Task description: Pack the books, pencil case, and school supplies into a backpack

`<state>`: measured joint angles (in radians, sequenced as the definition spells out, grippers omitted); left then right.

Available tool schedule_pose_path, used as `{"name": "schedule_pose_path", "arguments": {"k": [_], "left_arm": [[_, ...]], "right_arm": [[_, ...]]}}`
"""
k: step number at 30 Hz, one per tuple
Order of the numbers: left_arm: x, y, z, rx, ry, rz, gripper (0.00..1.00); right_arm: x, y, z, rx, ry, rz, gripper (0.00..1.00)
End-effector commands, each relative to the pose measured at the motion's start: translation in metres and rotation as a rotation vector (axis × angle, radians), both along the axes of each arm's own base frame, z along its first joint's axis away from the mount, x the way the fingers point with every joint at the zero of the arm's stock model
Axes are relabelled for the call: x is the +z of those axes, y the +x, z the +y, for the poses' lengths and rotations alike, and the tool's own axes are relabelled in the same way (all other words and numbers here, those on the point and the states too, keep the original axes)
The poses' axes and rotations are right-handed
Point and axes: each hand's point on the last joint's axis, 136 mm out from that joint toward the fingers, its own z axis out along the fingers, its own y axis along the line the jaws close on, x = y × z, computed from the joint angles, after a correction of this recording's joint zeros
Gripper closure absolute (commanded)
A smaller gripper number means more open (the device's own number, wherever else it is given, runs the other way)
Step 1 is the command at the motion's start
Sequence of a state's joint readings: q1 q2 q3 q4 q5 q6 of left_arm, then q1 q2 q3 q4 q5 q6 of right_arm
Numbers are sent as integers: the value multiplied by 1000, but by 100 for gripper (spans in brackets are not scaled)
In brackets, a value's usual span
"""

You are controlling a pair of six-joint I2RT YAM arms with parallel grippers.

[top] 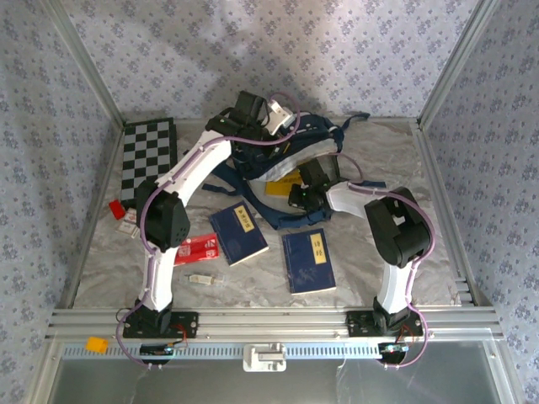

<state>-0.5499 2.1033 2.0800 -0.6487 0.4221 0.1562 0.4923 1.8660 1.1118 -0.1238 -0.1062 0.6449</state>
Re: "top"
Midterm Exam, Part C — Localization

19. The yellow cartoon cover book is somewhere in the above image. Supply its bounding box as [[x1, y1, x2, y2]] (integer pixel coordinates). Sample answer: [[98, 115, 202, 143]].
[[264, 179, 304, 199]]

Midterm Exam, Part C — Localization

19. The navy blue backpack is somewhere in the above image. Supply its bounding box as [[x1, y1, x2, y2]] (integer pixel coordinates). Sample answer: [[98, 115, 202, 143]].
[[200, 109, 387, 231]]

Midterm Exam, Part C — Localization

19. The blue book with yellow label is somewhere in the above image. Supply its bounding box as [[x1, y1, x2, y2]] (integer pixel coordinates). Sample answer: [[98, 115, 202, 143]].
[[209, 200, 270, 267], [280, 228, 338, 295]]

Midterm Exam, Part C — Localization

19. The red pencil pouch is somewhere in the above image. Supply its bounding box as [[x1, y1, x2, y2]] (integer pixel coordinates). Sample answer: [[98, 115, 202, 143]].
[[173, 232, 221, 266]]

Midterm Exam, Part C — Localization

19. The white and red card box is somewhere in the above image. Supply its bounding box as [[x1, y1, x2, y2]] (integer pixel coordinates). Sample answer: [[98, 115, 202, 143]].
[[116, 208, 142, 240]]

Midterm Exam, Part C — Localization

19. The black and grey chessboard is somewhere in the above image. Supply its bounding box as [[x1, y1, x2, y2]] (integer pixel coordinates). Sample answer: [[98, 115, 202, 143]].
[[120, 117, 180, 204]]

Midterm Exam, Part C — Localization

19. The white plastic latch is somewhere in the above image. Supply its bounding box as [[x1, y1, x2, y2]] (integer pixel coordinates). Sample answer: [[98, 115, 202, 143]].
[[243, 343, 287, 373]]

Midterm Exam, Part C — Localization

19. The grey metal sheet panel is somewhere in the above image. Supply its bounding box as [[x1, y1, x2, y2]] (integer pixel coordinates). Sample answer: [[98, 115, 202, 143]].
[[50, 357, 506, 404]]

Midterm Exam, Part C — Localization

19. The aluminium frame rail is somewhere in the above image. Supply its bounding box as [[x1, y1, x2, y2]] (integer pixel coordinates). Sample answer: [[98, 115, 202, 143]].
[[45, 308, 504, 340]]

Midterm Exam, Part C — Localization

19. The aluminium side rail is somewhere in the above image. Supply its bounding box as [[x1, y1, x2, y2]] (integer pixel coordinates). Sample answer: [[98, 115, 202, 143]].
[[56, 120, 127, 311], [414, 120, 496, 311]]

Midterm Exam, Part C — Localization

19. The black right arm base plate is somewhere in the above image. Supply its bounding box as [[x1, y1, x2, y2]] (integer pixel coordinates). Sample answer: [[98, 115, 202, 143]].
[[345, 310, 424, 338]]

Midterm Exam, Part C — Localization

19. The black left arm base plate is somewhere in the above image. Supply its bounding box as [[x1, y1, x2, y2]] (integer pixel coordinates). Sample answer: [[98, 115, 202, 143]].
[[121, 311, 200, 340]]

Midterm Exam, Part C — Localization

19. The aluminium frame post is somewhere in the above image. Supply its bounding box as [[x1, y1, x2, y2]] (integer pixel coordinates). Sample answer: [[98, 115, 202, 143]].
[[41, 0, 127, 127], [416, 0, 502, 127]]

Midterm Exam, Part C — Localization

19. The slotted grey cable duct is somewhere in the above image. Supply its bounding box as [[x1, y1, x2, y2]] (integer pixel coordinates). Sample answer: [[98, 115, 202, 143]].
[[62, 343, 492, 359]]

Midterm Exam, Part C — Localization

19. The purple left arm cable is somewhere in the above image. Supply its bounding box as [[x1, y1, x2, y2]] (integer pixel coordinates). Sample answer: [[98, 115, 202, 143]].
[[116, 91, 302, 371]]

